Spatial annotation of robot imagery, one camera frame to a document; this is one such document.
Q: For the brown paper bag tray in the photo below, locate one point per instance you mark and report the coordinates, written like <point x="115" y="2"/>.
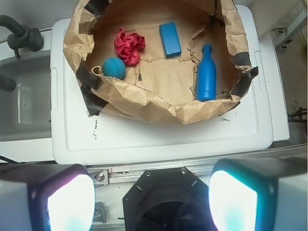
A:
<point x="159" y="90"/>

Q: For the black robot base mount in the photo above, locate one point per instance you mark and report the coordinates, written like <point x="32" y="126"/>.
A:
<point x="172" y="199"/>

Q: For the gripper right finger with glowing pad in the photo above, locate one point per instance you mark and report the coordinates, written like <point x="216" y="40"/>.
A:
<point x="259" y="194"/>

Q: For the dark grey faucet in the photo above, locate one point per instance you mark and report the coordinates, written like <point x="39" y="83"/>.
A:
<point x="21" y="36"/>

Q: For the crumpled red paper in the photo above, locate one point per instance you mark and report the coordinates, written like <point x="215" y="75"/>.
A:
<point x="128" y="47"/>

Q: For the blue plastic bottle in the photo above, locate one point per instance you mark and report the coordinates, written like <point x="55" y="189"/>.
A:
<point x="206" y="76"/>

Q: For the white plastic bin lid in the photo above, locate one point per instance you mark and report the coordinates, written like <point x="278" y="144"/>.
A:
<point x="108" y="139"/>

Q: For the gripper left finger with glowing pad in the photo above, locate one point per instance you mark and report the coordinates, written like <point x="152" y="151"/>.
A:
<point x="46" y="197"/>

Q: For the blue rectangular block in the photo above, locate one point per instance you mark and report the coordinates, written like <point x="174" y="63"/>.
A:
<point x="170" y="39"/>

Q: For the blue textured ball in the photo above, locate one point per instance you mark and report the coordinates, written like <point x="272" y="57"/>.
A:
<point x="114" y="67"/>

